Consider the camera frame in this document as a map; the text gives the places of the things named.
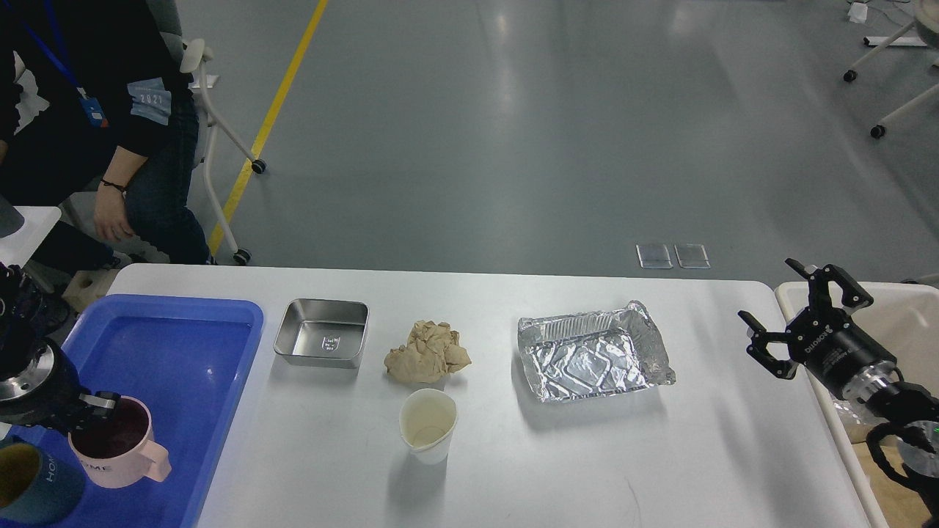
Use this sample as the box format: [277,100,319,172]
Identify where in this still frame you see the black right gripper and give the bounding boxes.
[737,257,899,402]

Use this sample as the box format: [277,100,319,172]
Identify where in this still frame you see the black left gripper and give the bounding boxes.
[1,337,122,433]

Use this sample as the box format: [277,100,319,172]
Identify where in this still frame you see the pink mug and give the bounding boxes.
[67,395,173,489]

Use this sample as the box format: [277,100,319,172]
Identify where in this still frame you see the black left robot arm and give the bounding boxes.
[1,266,121,436]

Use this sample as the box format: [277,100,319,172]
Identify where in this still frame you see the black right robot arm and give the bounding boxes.
[739,258,938,527]

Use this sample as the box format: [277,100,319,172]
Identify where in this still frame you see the person's left hand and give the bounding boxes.
[93,185,136,243]

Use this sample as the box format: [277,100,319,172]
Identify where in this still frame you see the white plastic bin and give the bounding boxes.
[775,282,939,528]

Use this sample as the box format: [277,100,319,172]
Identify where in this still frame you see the crumpled clear plastic in bin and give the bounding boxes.
[832,399,869,436]

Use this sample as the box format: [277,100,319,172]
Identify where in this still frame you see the blue plastic tray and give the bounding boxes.
[0,295,265,528]

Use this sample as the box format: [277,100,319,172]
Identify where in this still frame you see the teal mug yellow inside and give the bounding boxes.
[1,436,85,526]

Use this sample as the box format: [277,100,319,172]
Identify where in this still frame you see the clear floor plate right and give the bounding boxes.
[673,243,712,270]

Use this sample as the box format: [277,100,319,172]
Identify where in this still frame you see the clear floor plate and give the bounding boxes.
[673,243,712,270]
[636,243,673,270]

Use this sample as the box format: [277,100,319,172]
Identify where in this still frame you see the small white side table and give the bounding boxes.
[1,195,62,266]

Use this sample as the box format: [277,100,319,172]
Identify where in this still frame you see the clear floor plate left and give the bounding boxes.
[636,243,673,270]

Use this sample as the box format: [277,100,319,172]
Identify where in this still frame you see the white rolling stand legs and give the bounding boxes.
[844,0,939,140]

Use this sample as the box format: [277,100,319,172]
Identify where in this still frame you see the square stainless steel tray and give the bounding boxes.
[273,298,369,369]

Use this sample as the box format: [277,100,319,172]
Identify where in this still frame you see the aluminium foil tray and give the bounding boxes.
[517,300,677,403]

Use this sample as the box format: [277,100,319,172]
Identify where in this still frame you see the seated person in black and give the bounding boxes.
[2,1,214,274]

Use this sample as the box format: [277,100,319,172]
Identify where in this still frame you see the white paper cup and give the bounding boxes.
[398,388,458,465]

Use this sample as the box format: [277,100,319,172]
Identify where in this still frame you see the crumpled brown paper ball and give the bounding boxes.
[384,320,472,384]

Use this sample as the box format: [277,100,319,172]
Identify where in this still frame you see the white rolling chair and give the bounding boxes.
[147,1,267,266]

